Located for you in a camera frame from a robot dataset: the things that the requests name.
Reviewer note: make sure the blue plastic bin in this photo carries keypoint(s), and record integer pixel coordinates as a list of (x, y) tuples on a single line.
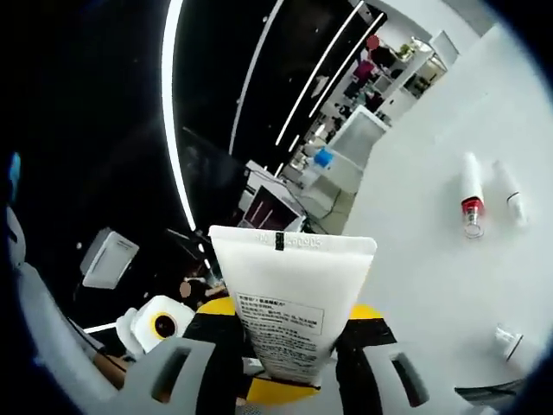
[(324, 157)]

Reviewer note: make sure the small white skincare bottle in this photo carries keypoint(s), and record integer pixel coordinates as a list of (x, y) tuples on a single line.
[(510, 194), (507, 339)]

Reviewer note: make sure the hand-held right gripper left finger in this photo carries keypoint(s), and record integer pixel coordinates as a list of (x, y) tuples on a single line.
[(147, 380)]

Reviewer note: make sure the long ceiling light strip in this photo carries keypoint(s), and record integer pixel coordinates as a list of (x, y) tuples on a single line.
[(173, 108)]

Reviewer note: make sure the white shelf unit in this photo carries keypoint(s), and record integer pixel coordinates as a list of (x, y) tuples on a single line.
[(421, 65)]

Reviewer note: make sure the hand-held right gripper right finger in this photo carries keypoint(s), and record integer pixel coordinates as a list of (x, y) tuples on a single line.
[(427, 384)]

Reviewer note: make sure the white partition screen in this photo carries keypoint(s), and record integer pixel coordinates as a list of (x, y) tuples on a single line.
[(358, 134)]

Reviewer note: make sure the white skincare tube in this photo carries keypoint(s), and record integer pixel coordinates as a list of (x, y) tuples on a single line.
[(294, 276)]

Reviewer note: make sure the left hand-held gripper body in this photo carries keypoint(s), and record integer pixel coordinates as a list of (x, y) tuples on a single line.
[(142, 328)]

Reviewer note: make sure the red collar skincare bottle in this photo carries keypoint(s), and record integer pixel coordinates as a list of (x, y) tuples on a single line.
[(471, 190)]

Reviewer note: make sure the white ceiling air conditioner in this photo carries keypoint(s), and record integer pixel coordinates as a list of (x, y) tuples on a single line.
[(108, 259)]

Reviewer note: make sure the black monitor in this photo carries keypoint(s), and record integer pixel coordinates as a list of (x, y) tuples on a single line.
[(270, 212)]

